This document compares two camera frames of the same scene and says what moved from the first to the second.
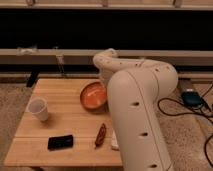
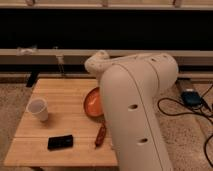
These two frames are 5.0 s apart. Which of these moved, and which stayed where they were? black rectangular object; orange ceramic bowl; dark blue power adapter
Moved: orange ceramic bowl
Stayed: black rectangular object; dark blue power adapter
